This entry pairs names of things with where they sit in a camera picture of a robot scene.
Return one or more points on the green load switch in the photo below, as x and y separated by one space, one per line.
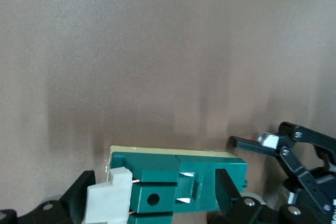
157 166

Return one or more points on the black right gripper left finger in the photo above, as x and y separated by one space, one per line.
73 200

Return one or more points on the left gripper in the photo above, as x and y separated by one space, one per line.
326 184

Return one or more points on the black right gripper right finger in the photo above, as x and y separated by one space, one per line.
227 192

